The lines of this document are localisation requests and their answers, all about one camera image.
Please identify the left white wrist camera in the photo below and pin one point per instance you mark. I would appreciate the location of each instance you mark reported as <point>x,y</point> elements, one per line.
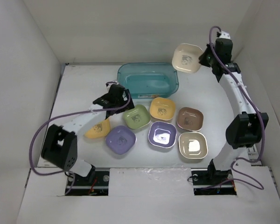
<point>110,83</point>

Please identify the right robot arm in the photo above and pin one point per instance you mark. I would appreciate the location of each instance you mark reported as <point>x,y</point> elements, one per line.
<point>249,123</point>

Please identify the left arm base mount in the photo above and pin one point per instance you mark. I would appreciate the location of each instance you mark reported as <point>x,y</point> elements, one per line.
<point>99,186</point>

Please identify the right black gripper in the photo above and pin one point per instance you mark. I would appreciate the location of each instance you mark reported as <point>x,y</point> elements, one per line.
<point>203,60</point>

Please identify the yellow plate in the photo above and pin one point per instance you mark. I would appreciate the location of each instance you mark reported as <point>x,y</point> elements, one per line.
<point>162,108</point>
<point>99,130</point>

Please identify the green plate with panda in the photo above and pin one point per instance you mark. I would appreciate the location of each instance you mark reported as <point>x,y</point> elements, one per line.
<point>137,117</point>

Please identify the beige plate front right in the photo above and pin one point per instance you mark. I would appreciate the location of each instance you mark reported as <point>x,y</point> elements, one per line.
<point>193,145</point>

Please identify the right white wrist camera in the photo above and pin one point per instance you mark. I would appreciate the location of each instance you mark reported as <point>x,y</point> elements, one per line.
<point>223,35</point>

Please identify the dark purple plate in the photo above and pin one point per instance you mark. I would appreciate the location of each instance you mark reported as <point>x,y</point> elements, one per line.
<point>162,134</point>

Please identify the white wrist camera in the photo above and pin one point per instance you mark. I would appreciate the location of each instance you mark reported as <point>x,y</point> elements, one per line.
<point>110,83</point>
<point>223,35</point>

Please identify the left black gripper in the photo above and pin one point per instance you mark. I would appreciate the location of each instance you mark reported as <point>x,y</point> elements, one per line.
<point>125,93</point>

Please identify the light purple plate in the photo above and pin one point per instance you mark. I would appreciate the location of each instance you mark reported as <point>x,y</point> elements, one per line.
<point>120,140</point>

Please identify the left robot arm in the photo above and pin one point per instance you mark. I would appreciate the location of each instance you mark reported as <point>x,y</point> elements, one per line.
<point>60,144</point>

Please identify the teal plastic bin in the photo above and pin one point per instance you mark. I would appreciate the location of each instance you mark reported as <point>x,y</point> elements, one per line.
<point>148,80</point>

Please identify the cream plate with panda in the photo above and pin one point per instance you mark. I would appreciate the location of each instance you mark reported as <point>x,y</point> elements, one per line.
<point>186,58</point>

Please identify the brown plate with panda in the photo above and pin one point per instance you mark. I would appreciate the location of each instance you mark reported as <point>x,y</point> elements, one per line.
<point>190,119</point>

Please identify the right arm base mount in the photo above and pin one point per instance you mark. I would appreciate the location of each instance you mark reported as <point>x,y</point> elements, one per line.
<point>206,185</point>

